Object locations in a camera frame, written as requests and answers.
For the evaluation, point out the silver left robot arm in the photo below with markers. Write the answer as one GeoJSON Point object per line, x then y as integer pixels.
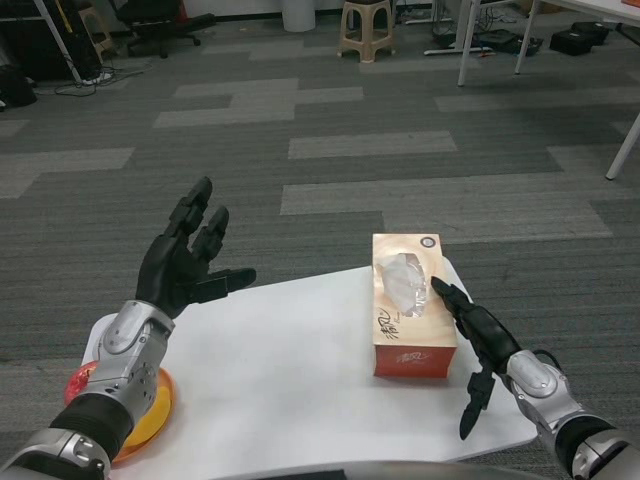
{"type": "Point", "coordinates": [125, 350]}

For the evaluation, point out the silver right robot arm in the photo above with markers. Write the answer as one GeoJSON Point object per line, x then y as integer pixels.
{"type": "Point", "coordinates": [535, 380]}

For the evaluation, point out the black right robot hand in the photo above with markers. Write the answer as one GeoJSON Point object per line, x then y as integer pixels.
{"type": "Point", "coordinates": [490, 335]}

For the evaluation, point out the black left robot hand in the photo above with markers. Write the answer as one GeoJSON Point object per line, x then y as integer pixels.
{"type": "Point", "coordinates": [165, 270]}

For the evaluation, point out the white plant pot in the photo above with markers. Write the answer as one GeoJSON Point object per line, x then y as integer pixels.
{"type": "Point", "coordinates": [298, 17]}

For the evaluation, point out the beige plastic stool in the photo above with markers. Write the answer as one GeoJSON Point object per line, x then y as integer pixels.
{"type": "Point", "coordinates": [365, 40]}

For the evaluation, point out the white desk with monitor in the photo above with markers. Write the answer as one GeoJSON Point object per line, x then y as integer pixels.
{"type": "Point", "coordinates": [56, 40]}

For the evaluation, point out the red apple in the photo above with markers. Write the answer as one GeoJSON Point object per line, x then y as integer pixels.
{"type": "Point", "coordinates": [80, 385]}

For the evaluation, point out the yellow hanging strip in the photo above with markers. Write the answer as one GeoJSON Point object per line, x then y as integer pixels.
{"type": "Point", "coordinates": [65, 15]}

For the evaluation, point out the orange plastic plate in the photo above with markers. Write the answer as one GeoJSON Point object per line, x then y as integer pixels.
{"type": "Point", "coordinates": [167, 400]}

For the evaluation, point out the white standing desk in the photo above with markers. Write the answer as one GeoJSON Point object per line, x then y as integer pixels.
{"type": "Point", "coordinates": [440, 51]}

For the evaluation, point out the large white table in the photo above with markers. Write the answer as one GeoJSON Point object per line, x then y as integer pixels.
{"type": "Point", "coordinates": [600, 10]}

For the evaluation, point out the black trash bin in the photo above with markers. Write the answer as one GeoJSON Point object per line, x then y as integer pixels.
{"type": "Point", "coordinates": [15, 90]}

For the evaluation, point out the black cabinet under desk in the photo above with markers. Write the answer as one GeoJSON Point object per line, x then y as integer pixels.
{"type": "Point", "coordinates": [35, 55]}

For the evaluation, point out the small beige stool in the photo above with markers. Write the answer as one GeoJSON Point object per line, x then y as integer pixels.
{"type": "Point", "coordinates": [95, 30]}

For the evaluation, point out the black office chair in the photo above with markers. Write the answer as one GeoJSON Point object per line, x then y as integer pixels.
{"type": "Point", "coordinates": [160, 25]}

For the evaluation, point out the white power strip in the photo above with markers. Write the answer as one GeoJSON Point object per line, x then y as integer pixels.
{"type": "Point", "coordinates": [96, 77]}

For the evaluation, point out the orange beige tissue box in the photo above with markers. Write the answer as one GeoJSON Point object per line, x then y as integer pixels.
{"type": "Point", "coordinates": [400, 350]}

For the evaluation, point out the black hard case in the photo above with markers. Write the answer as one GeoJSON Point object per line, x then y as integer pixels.
{"type": "Point", "coordinates": [580, 37]}

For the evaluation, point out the black equipment bag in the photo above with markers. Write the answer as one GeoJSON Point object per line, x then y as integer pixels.
{"type": "Point", "coordinates": [505, 41]}

